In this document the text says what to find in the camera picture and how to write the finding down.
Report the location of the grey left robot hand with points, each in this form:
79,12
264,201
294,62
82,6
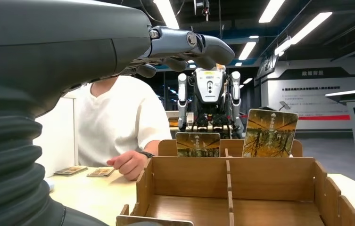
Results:
55,40

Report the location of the wooden card box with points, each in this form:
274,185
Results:
274,184

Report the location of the person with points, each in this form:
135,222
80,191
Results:
118,124

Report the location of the black wristwatch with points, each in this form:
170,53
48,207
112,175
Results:
147,154

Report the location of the pale earbuds case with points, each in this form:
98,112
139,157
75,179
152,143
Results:
49,186

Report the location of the background humanoid robot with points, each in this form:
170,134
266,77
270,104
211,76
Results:
210,87

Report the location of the ceiling light strip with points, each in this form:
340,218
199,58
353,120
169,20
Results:
247,50
311,27
166,14
282,47
271,11

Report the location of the hanging ceiling device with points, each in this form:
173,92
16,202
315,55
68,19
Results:
206,11

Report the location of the small tilted sign plate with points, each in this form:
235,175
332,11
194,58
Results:
284,106

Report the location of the white wall text panel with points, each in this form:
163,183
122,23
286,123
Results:
314,103

